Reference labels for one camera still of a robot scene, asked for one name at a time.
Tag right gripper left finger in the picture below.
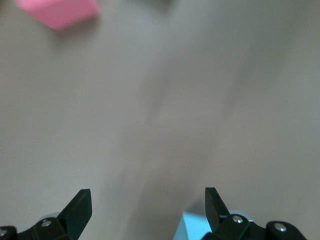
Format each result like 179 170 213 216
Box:
0 188 93 240

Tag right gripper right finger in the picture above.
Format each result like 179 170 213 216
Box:
201 186 308 240

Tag blue foam cube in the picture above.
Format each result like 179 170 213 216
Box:
173 210 213 240

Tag pink foam cube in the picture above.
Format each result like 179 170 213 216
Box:
14 0 101 32

